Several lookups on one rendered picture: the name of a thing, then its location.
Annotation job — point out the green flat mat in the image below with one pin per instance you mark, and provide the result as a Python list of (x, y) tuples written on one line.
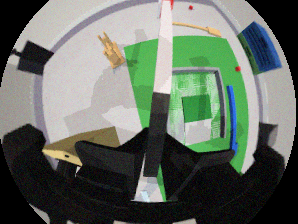
[(192, 51)]

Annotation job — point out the white flat bar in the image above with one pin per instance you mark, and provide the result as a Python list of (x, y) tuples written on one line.
[(145, 195)]

